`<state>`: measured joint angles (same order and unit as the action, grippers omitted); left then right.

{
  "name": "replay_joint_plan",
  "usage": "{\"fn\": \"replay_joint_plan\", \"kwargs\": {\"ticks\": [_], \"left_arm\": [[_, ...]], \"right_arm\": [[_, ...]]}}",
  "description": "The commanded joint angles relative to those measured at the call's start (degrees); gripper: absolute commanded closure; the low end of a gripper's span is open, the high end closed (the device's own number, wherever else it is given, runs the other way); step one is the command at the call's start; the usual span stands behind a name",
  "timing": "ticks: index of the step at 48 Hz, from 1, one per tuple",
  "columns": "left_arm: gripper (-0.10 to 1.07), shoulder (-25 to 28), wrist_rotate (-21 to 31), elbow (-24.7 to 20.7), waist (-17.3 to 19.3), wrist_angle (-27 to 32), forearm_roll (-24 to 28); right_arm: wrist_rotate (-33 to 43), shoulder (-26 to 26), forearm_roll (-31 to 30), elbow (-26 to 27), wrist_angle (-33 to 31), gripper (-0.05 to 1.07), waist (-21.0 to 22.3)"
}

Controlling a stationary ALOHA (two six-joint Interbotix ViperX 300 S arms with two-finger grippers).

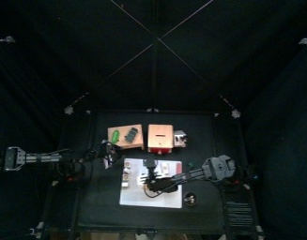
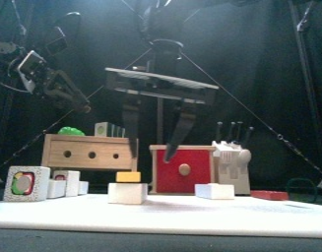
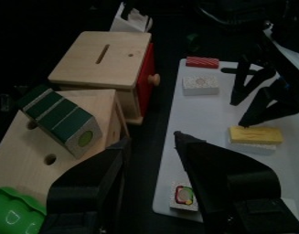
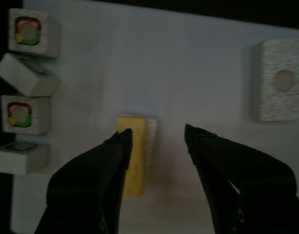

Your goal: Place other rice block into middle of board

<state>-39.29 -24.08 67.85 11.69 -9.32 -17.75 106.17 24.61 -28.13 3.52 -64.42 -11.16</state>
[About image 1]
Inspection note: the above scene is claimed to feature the white cutting board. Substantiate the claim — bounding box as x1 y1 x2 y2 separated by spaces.
117 157 184 209

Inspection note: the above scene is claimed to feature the wooden tray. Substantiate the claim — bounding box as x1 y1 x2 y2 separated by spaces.
107 124 145 151

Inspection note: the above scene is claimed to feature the dark ridged seaweed piece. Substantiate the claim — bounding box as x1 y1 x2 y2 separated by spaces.
123 127 139 144

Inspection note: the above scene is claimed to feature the red white toy fish slice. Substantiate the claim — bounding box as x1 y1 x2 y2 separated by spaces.
169 161 183 176

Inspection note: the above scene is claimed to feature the small round black dish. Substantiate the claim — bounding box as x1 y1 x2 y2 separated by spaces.
183 191 199 207

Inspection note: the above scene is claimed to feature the wooden box with red base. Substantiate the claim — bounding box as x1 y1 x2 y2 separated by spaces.
147 124 175 155

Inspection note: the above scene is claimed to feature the small grey white holder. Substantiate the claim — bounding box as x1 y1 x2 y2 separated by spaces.
173 129 189 148

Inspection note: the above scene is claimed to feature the white text label sticker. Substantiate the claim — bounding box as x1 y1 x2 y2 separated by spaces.
224 201 256 229

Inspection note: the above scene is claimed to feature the thin light diagonal cord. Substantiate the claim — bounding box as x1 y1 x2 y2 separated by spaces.
69 0 215 108
108 0 236 111

